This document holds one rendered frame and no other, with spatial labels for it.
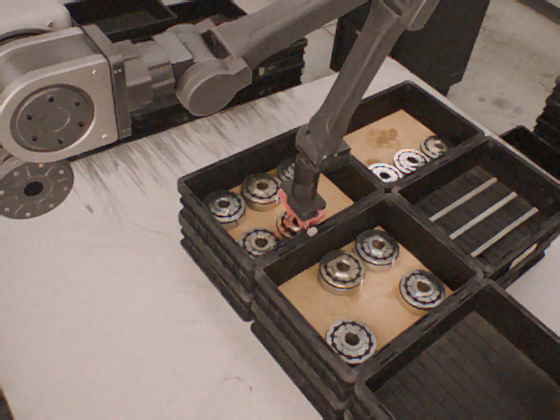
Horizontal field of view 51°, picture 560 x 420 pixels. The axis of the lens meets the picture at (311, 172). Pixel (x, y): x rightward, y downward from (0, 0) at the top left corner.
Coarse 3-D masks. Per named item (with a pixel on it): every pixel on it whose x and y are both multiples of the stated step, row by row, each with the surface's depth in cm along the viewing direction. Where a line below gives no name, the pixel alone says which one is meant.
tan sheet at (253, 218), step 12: (324, 180) 155; (324, 192) 151; (336, 192) 152; (336, 204) 149; (348, 204) 149; (252, 216) 142; (264, 216) 143; (276, 216) 143; (324, 216) 145; (240, 228) 139
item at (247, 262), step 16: (256, 144) 146; (224, 160) 141; (192, 176) 135; (368, 176) 143; (192, 208) 131; (352, 208) 135; (208, 224) 128; (320, 224) 130; (224, 240) 124; (288, 240) 125; (240, 256) 121
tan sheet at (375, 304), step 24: (408, 264) 138; (288, 288) 128; (312, 288) 129; (360, 288) 131; (384, 288) 132; (312, 312) 125; (336, 312) 126; (360, 312) 126; (384, 312) 127; (408, 312) 128; (384, 336) 123
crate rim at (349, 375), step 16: (368, 208) 136; (400, 208) 137; (336, 224) 130; (304, 240) 126; (272, 256) 122; (464, 256) 128; (256, 272) 118; (480, 272) 126; (272, 288) 116; (464, 288) 122; (288, 304) 114; (448, 304) 119; (304, 320) 112; (416, 320) 115; (320, 336) 110; (400, 336) 112; (320, 352) 109; (384, 352) 109; (336, 368) 107
